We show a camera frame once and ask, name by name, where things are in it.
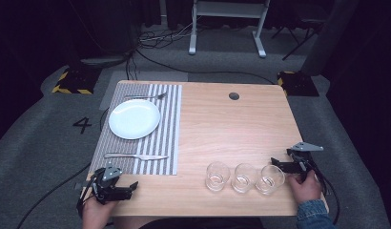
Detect person's left hand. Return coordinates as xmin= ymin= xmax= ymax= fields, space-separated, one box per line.
xmin=81 ymin=187 xmax=119 ymax=229

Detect tangle of floor cables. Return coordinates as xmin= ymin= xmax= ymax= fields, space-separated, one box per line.
xmin=137 ymin=22 xmax=197 ymax=51

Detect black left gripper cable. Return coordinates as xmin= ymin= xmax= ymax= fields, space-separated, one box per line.
xmin=15 ymin=162 xmax=93 ymax=229

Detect silver table knife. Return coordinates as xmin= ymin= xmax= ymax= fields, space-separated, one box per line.
xmin=103 ymin=153 xmax=170 ymax=161

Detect white metal stand frame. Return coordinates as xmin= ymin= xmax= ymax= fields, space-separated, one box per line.
xmin=188 ymin=0 xmax=272 ymax=59

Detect grey striped placemat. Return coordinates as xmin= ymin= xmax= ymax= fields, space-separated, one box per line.
xmin=89 ymin=83 xmax=183 ymax=177

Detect black yellow-striped base plate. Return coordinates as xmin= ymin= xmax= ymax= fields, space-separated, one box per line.
xmin=277 ymin=70 xmax=320 ymax=97
xmin=51 ymin=66 xmax=102 ymax=95

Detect clear drinking glass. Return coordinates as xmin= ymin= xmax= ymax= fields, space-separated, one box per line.
xmin=255 ymin=164 xmax=286 ymax=196
xmin=204 ymin=161 xmax=232 ymax=193
xmin=231 ymin=162 xmax=258 ymax=195

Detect black tripod legs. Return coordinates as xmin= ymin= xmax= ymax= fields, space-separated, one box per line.
xmin=270 ymin=17 xmax=325 ymax=62

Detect person's right hand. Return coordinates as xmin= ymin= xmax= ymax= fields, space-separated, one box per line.
xmin=286 ymin=169 xmax=323 ymax=206

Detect silver fork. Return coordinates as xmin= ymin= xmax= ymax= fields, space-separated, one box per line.
xmin=124 ymin=92 xmax=169 ymax=100

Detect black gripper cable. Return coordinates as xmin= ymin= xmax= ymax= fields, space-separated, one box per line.
xmin=309 ymin=158 xmax=341 ymax=226
xmin=15 ymin=162 xmax=93 ymax=229

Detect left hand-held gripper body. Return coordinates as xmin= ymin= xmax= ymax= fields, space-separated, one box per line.
xmin=87 ymin=161 xmax=134 ymax=205

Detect long black floor cable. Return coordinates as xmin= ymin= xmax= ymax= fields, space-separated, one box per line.
xmin=134 ymin=47 xmax=276 ymax=86

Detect white round plate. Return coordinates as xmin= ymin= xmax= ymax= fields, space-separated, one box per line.
xmin=108 ymin=98 xmax=162 ymax=141

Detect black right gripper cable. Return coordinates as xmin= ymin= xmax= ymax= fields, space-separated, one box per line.
xmin=309 ymin=158 xmax=341 ymax=226

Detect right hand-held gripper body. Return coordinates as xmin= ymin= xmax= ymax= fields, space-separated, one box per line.
xmin=286 ymin=141 xmax=325 ymax=176

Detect grey curtain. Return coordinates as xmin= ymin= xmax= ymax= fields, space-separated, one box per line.
xmin=300 ymin=0 xmax=361 ymax=77

